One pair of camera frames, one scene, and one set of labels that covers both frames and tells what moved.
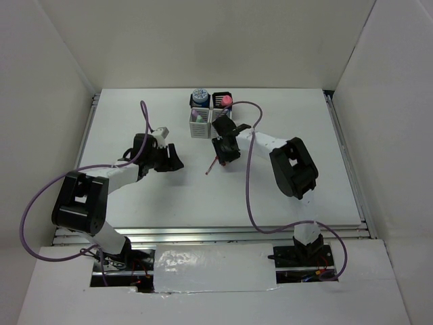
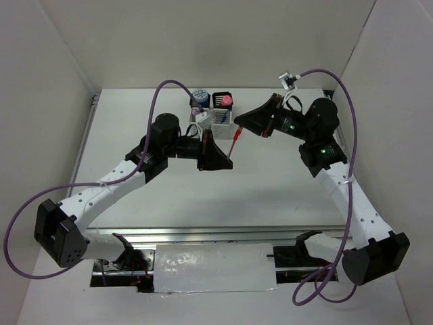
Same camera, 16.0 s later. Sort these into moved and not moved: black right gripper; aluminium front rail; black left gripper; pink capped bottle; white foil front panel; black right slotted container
Moved: black right gripper; black left gripper
Not moved: aluminium front rail; pink capped bottle; black right slotted container; white foil front panel
